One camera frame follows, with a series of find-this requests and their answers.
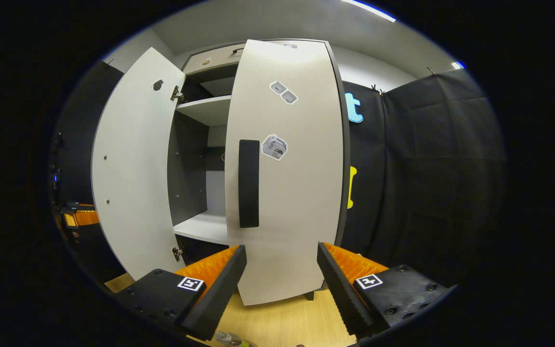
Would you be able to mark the black backdrop cloth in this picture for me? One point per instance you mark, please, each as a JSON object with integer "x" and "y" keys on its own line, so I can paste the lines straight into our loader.
{"x": 427, "y": 168}

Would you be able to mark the metal door hinge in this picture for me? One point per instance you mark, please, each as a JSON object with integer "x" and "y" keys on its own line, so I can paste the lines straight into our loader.
{"x": 177, "y": 253}
{"x": 177, "y": 94}

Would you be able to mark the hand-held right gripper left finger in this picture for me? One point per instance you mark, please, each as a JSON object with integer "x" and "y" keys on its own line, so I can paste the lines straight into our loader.
{"x": 222, "y": 284}

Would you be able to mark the long ceiling light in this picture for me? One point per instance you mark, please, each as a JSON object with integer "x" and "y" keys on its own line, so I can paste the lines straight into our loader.
{"x": 369, "y": 10}

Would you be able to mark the small ceiling light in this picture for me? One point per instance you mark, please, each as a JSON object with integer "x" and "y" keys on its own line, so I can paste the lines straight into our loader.
{"x": 457, "y": 65}

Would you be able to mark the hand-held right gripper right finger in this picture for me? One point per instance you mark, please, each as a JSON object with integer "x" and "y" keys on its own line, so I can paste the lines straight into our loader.
{"x": 337, "y": 284}

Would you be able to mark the white and grey cabinet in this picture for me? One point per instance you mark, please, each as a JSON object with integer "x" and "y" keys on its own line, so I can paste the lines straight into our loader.
{"x": 188, "y": 164}

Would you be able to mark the beige cabinet drawer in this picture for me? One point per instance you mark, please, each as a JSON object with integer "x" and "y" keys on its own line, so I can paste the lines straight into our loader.
{"x": 215, "y": 60}

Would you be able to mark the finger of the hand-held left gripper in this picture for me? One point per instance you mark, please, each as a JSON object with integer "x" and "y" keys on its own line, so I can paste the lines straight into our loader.
{"x": 87, "y": 218}

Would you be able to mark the white cabinet door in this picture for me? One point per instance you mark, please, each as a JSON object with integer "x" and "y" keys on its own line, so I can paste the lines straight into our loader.
{"x": 133, "y": 168}
{"x": 297, "y": 202}

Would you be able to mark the green label plastic bottle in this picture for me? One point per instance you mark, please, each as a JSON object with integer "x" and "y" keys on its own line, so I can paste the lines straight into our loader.
{"x": 229, "y": 340}

